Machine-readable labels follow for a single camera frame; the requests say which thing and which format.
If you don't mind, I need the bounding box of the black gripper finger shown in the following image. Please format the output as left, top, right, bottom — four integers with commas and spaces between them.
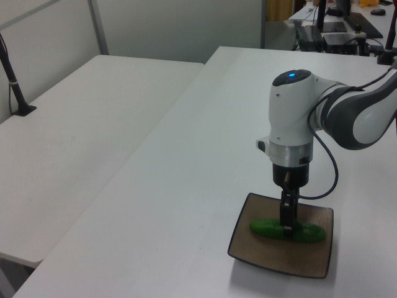
279, 200, 298, 238

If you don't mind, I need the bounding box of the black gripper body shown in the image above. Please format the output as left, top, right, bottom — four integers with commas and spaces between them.
272, 161, 311, 202

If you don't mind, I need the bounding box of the green cucumber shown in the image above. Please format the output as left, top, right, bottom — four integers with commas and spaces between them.
249, 218, 326, 243

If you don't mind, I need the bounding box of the brown square ceramic plate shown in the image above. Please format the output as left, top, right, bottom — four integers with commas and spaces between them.
227, 192, 335, 279

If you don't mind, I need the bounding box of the black electronics box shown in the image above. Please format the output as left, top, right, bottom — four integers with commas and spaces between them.
294, 24, 324, 52

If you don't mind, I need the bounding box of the silver electronics device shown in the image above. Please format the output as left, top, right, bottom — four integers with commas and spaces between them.
322, 32, 359, 54

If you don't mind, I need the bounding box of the wooden panel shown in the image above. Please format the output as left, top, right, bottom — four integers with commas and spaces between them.
265, 0, 294, 22

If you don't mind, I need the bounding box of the black monitor stand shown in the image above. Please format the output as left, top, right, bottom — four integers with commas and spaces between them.
327, 0, 352, 18

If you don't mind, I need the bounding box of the dark gripper cable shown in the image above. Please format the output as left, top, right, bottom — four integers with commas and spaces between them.
299, 66, 397, 200

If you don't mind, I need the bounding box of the black camera pole with base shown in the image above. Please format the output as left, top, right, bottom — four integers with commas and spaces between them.
377, 18, 397, 66
0, 32, 37, 117

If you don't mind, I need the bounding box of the grey aluminium partition post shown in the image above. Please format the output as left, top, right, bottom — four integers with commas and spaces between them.
87, 0, 110, 56

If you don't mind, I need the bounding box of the grey partition rail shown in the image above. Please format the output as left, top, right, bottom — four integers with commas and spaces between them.
0, 0, 55, 32

